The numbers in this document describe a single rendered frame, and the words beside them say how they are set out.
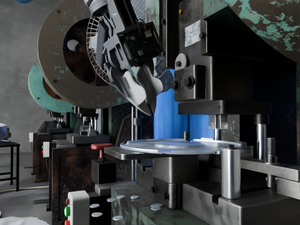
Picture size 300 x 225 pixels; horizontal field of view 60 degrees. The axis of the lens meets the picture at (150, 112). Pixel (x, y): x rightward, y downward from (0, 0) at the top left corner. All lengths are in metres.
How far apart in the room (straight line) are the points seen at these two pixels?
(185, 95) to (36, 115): 6.61
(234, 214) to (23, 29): 7.22
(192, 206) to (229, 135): 0.42
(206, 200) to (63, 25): 1.66
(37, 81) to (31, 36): 3.90
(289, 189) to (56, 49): 1.68
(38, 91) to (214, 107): 3.13
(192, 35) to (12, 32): 6.89
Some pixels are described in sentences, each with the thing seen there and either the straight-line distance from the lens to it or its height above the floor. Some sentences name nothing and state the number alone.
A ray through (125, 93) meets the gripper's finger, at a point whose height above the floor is 0.89.
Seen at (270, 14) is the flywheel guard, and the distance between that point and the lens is 0.36.
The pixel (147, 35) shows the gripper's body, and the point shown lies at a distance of 0.43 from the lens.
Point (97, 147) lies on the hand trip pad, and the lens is 0.88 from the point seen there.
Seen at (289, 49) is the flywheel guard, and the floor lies 0.95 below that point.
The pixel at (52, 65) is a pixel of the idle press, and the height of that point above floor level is 1.20.
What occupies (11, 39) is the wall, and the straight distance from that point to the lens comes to 7.40.
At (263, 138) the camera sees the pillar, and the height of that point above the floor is 0.80.
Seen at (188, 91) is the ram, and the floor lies 0.91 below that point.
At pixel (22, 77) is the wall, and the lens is 7.22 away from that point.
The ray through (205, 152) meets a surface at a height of 0.78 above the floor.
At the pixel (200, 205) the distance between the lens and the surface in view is 0.57.
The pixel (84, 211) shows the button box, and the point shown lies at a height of 0.59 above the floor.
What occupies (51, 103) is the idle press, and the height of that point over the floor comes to 1.03.
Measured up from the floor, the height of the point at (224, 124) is 0.83.
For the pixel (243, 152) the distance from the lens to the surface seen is 0.68.
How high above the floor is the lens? 0.85
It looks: 1 degrees up
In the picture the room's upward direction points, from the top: straight up
